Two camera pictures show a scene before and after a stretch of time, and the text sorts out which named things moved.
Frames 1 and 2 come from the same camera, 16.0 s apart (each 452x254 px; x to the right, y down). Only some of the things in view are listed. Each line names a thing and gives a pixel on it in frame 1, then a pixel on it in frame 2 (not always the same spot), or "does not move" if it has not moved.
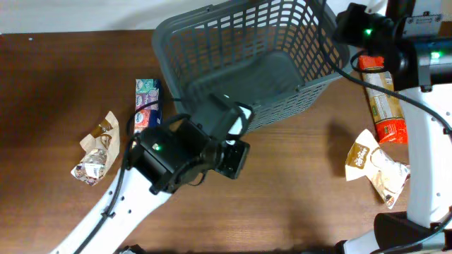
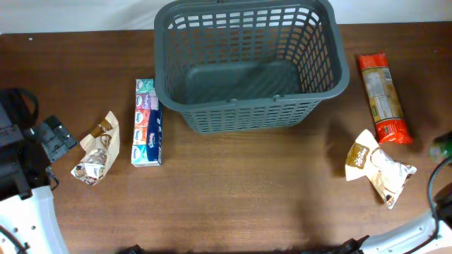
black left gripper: x=234 y=165 to x=57 y=137
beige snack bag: x=100 y=149 does not move
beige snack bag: x=367 y=158 does not move
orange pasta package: x=388 y=106 does not move
